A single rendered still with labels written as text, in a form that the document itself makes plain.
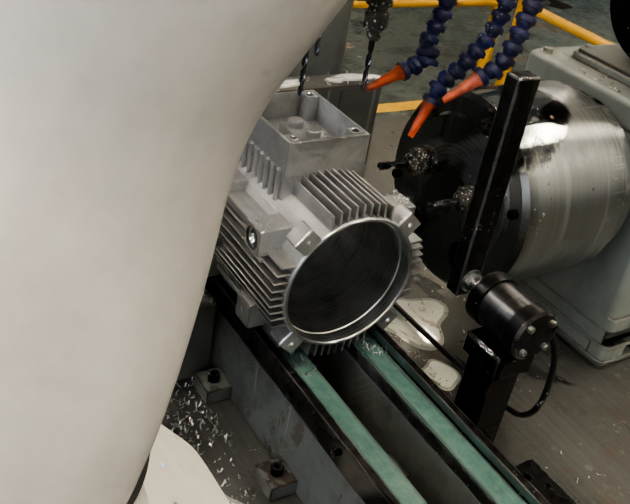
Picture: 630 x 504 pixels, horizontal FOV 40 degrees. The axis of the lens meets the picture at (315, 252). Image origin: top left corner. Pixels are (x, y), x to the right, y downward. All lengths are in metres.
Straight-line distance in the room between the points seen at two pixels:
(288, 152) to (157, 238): 0.70
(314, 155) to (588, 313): 0.52
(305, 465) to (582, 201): 0.44
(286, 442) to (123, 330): 0.78
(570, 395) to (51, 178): 1.08
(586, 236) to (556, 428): 0.25
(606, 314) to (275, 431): 0.50
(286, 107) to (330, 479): 0.41
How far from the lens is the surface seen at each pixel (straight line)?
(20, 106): 0.17
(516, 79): 0.86
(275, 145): 0.90
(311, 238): 0.84
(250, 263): 0.89
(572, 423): 1.17
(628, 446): 1.17
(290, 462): 0.96
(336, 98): 1.04
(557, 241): 1.05
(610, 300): 1.23
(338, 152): 0.91
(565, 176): 1.03
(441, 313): 1.28
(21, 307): 0.17
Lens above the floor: 1.51
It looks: 32 degrees down
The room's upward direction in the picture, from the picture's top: 10 degrees clockwise
